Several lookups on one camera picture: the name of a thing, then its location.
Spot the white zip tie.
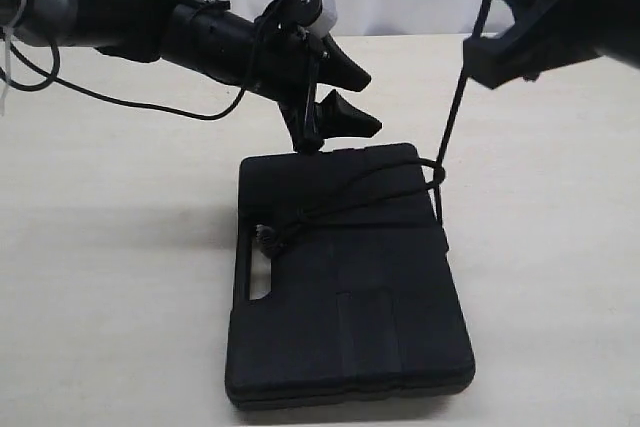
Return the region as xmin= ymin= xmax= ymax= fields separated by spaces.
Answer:
xmin=1 ymin=0 xmax=27 ymax=116

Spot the black cord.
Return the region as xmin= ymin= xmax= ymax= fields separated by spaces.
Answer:
xmin=254 ymin=0 xmax=496 ymax=261

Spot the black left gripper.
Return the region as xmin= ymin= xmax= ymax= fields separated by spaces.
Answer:
xmin=249 ymin=21 xmax=383 ymax=152

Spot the black plastic case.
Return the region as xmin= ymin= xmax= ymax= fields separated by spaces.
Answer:
xmin=225 ymin=143 xmax=476 ymax=411

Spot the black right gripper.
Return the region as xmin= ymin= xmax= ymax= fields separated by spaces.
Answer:
xmin=463 ymin=0 xmax=639 ymax=89

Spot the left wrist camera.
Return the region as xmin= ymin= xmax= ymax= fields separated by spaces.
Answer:
xmin=275 ymin=0 xmax=338 ymax=39

